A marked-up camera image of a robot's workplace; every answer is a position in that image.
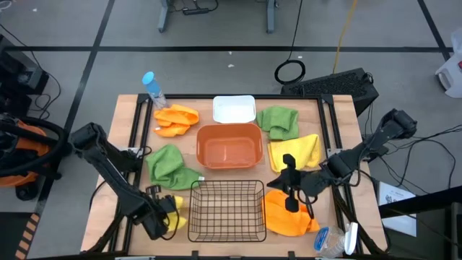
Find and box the white plastic container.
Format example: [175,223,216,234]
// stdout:
[435,28,462,99]

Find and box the white plastic bin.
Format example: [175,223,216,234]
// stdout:
[212,95,257,125]

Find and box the blue capped bottle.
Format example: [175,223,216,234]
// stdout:
[141,71,169,111]

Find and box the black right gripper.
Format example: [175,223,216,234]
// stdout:
[266,153,328,214]

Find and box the coiled black cable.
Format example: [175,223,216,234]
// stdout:
[274,0,307,86]

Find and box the black equipment box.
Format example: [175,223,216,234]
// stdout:
[0,34,50,116]

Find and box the black aluminium table frame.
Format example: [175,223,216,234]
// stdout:
[84,92,391,260]

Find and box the yellow microfiber towel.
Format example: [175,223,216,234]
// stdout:
[266,133,322,174]
[164,194,189,232]

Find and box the orange black vacuum cleaner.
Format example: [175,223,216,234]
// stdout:
[0,113,69,202]

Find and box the orange microfiber towel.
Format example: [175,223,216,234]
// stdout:
[263,189,321,238]
[153,103,200,138]

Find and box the orange plastic bin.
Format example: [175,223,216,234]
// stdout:
[196,123,264,170]

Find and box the desk with grey legs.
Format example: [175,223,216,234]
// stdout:
[157,0,281,35]

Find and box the dark metal rack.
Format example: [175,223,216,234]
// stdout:
[378,186,462,260]

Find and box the black power strip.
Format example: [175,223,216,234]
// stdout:
[182,6,210,16]

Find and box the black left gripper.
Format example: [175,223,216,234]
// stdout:
[142,184,178,241]

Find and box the black wire basket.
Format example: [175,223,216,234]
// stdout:
[187,179,268,243]

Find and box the green microfiber towel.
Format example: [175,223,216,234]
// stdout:
[145,143,205,191]
[256,105,300,142]

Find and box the white paper sheet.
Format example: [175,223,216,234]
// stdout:
[377,181,418,238]

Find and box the yellow cable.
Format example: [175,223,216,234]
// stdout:
[331,0,359,75]

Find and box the clear spray bottle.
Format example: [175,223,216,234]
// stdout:
[313,222,359,259]

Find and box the black computer tower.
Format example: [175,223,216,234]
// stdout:
[280,67,380,117]

